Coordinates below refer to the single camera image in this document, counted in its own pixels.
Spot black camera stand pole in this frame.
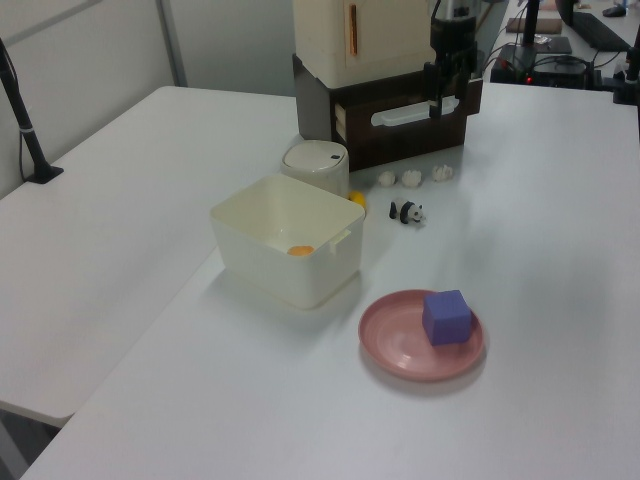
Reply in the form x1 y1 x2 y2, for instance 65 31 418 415
0 36 66 186

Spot cream toy fridge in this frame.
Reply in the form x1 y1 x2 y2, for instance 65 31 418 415
292 0 437 88

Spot pink plate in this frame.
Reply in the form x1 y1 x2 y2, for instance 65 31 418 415
357 288 486 384

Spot black keyboard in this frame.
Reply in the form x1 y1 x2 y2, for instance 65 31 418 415
569 11 633 52

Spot black clamp stand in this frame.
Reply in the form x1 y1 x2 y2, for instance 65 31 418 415
613 45 640 106

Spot brown drawer with white handle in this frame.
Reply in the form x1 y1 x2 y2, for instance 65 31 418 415
332 79 484 174

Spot black and white panda toy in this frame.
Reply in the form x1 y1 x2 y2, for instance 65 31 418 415
388 197 427 226

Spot black electronics box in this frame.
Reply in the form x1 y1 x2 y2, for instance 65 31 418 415
489 44 604 91

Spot white mini trash can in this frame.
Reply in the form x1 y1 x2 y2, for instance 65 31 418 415
280 140 350 198

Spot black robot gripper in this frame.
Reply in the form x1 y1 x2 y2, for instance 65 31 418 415
423 16 479 120

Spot black background pole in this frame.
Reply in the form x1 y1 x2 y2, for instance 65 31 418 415
519 0 543 49

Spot cream plastic storage box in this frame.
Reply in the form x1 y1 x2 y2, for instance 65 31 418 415
208 173 367 310

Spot purple cube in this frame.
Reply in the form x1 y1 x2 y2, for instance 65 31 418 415
421 289 474 348

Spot dark brown wooden cabinet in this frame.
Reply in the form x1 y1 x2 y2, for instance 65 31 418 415
292 52 484 174

